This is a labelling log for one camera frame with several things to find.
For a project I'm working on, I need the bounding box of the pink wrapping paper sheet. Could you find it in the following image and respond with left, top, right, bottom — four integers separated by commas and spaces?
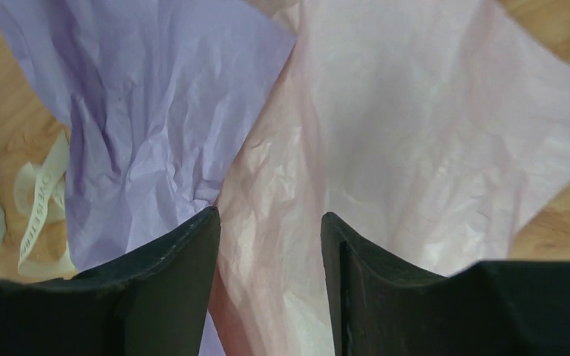
209, 1, 570, 355

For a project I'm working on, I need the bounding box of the purple flower bouquet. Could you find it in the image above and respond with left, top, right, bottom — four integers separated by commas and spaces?
0, 0, 298, 356

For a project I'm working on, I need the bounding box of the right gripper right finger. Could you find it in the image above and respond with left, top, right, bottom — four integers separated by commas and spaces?
321, 212, 570, 356

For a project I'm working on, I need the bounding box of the cream printed ribbon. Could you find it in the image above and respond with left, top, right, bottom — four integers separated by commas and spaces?
13, 132, 76, 278

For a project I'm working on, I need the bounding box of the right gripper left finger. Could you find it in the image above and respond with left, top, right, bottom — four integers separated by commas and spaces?
0, 207, 220, 355

